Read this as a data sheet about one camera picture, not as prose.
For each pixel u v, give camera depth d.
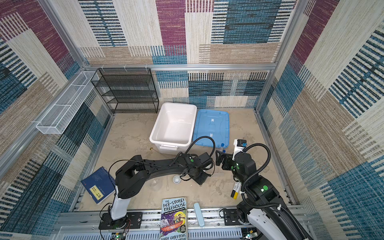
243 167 0.51
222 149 0.79
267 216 0.46
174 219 0.72
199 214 0.73
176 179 0.85
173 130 1.07
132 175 0.53
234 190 0.81
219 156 0.64
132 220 0.73
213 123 1.12
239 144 0.62
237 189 0.81
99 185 0.84
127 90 1.11
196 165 0.66
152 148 0.99
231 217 0.73
